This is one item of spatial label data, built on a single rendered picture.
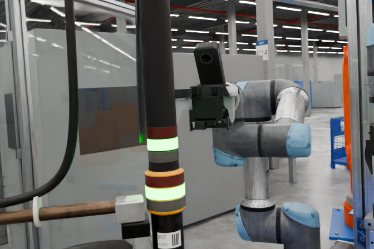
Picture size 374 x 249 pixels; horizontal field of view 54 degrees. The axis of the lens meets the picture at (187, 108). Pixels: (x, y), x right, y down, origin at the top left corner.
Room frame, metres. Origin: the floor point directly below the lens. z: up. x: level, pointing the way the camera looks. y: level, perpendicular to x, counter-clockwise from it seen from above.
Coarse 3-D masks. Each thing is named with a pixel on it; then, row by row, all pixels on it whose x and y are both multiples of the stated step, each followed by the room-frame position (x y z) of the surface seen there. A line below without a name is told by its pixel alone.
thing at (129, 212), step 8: (120, 200) 0.39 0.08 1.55; (136, 200) 0.39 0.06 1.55; (120, 208) 0.38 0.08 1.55; (128, 208) 0.38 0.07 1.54; (136, 208) 0.38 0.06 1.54; (120, 216) 0.38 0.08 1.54; (128, 216) 0.38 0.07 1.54; (136, 216) 0.38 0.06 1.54; (144, 216) 0.38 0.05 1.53; (128, 224) 0.38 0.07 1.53; (136, 224) 0.38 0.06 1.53; (144, 224) 0.38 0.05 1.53; (128, 232) 0.37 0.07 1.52; (136, 232) 0.37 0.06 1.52; (144, 232) 0.38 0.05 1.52; (136, 240) 0.38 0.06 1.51; (144, 240) 0.38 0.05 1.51; (136, 248) 0.38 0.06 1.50; (144, 248) 0.38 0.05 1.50
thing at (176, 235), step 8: (152, 216) 0.39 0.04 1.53; (160, 216) 0.38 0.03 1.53; (168, 216) 0.38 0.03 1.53; (176, 216) 0.39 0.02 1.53; (152, 224) 0.39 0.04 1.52; (160, 224) 0.38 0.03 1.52; (168, 224) 0.38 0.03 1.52; (176, 224) 0.39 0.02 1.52; (152, 232) 0.39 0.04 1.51; (160, 232) 0.38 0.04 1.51; (168, 232) 0.38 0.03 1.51; (176, 232) 0.39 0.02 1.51; (152, 240) 0.39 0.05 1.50; (160, 240) 0.38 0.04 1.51; (168, 240) 0.38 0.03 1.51; (176, 240) 0.39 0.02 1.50; (160, 248) 0.38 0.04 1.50; (168, 248) 0.38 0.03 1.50; (176, 248) 0.39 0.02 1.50
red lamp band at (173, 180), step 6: (180, 174) 0.39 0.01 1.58; (150, 180) 0.38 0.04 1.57; (156, 180) 0.38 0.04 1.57; (162, 180) 0.38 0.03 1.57; (168, 180) 0.38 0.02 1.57; (174, 180) 0.38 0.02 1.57; (180, 180) 0.39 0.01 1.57; (150, 186) 0.38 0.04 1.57; (156, 186) 0.38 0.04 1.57; (162, 186) 0.38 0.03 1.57; (168, 186) 0.38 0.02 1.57
